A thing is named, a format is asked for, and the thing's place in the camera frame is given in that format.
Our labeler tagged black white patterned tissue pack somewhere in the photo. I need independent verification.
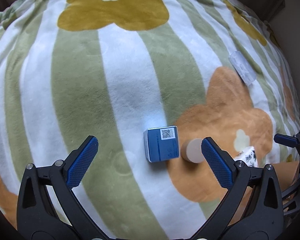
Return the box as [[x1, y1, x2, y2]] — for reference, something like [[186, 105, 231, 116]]
[[234, 146, 258, 167]]

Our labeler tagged small blue cube box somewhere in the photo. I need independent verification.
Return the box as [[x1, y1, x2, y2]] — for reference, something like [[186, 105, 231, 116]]
[[144, 126, 180, 163]]

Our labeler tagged open cardboard box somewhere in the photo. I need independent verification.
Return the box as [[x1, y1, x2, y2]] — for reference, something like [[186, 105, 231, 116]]
[[229, 161, 299, 225]]

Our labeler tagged beige round wooden lid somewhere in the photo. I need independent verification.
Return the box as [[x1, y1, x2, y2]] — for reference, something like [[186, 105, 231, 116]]
[[180, 138, 205, 164]]

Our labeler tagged clear wrapped tissue pack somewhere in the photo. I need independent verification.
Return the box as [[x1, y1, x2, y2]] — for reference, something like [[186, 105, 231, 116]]
[[229, 51, 256, 86]]

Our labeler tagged floral striped fleece blanket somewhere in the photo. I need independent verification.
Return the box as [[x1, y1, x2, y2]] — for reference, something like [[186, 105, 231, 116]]
[[0, 0, 300, 239]]

